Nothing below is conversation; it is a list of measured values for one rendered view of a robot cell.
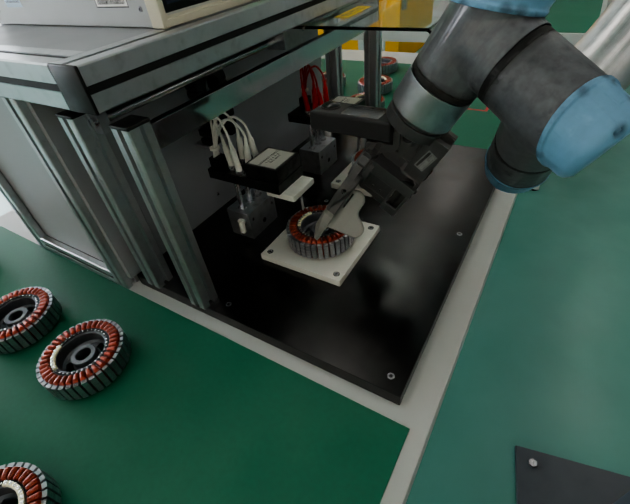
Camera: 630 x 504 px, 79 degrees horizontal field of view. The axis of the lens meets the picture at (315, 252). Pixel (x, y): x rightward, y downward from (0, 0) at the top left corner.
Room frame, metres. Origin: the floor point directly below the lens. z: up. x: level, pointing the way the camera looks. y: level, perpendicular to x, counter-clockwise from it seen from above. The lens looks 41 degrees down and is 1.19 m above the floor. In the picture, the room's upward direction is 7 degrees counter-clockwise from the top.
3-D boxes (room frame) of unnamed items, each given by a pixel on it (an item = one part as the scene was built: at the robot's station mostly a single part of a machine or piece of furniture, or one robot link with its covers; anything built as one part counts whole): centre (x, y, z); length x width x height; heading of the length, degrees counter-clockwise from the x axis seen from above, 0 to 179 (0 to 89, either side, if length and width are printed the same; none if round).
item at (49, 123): (0.75, 0.12, 0.92); 0.66 x 0.01 x 0.30; 144
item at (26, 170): (0.57, 0.43, 0.91); 0.28 x 0.03 x 0.32; 54
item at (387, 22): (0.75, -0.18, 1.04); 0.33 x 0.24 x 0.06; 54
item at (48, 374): (0.33, 0.33, 0.77); 0.11 x 0.11 x 0.04
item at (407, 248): (0.61, -0.07, 0.76); 0.64 x 0.47 x 0.02; 144
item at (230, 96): (0.66, 0.00, 1.03); 0.62 x 0.01 x 0.03; 144
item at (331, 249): (0.51, -0.01, 0.80); 0.11 x 0.11 x 0.04
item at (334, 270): (0.51, -0.01, 0.78); 0.15 x 0.15 x 0.01; 54
